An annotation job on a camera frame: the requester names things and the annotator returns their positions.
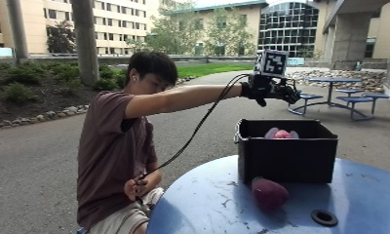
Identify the white cube with black markers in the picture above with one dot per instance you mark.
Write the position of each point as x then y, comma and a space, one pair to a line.
272, 63

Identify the blue picnic table with seats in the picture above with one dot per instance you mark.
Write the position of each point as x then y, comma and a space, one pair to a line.
339, 94

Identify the pink plush toy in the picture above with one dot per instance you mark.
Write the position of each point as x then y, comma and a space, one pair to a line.
283, 134

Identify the bed of grey rocks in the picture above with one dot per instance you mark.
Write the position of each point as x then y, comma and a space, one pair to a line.
347, 78

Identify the the person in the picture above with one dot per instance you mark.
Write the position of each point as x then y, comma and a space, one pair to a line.
113, 136

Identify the black plastic bin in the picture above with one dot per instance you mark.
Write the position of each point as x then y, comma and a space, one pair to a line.
287, 159

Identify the glass fronted building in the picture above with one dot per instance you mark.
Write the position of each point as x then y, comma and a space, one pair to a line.
288, 27

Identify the concrete pillar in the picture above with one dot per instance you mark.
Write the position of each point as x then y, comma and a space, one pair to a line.
352, 39

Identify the purple sweet potato toy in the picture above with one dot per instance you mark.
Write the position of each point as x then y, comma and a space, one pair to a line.
270, 193

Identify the white earbud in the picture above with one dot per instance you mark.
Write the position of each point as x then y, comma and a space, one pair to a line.
135, 78

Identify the row of border stones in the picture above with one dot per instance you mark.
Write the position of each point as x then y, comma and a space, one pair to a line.
40, 117

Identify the beige building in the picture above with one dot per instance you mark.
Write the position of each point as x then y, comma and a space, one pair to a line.
118, 26

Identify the thick grey pole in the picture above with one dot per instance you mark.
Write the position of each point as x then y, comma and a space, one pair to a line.
86, 42

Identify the thin grey pole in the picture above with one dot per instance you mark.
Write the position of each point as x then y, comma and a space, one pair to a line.
18, 31

